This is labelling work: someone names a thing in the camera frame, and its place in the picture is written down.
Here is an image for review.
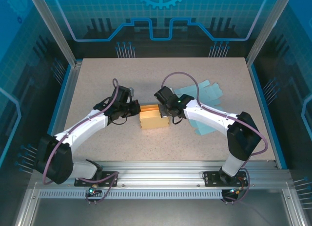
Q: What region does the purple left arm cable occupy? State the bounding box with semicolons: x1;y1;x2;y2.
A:
42;78;121;205

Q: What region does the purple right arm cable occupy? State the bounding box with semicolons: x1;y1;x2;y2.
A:
162;72;268;205

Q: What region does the blue-edged aluminium side rail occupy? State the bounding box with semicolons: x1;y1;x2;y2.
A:
246;62;288;170
36;62;82;170

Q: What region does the slotted grey cable duct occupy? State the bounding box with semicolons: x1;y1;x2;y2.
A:
38;189;224;200

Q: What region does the orange paper box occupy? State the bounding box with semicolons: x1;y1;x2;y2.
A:
138;104;171;131

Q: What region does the blue panel with grid print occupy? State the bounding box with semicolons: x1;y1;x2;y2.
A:
253;0;312;207
0;0;74;188

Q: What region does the long aluminium mounting rail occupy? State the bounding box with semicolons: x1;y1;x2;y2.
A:
27;160;293;190

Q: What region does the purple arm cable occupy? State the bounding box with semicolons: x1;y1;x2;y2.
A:
42;78;121;205
162;72;268;205

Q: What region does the aluminium frame post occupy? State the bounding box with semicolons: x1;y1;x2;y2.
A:
245;0;295;67
26;0;82;68

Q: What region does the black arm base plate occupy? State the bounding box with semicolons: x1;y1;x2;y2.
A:
74;170;119;188
203;170;247;188

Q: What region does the power connector with green light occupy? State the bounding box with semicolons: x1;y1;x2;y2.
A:
88;184;102;195
228;186;245;195

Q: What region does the blue panel with gear print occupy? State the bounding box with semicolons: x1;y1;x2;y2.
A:
39;0;282;59

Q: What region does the light blue paper box sheet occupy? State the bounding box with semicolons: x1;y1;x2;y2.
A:
173;80;224;137

